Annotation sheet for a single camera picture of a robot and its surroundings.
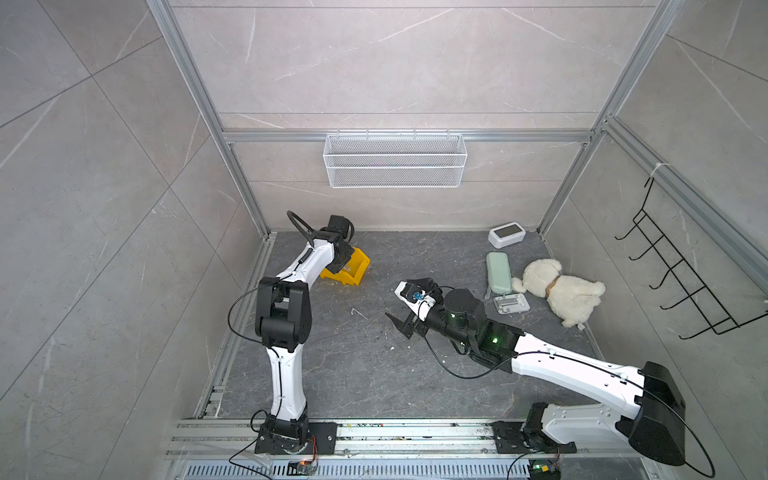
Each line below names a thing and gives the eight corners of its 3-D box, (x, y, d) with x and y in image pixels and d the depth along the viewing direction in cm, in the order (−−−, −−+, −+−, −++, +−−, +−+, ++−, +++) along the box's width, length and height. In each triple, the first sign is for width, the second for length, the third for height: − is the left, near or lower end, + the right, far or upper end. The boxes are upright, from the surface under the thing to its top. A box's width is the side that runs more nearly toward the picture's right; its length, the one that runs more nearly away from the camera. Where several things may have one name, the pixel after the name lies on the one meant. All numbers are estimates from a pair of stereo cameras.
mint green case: (489, 293, 103) (491, 289, 101) (485, 254, 114) (487, 250, 112) (511, 296, 102) (514, 292, 100) (506, 256, 113) (508, 252, 111)
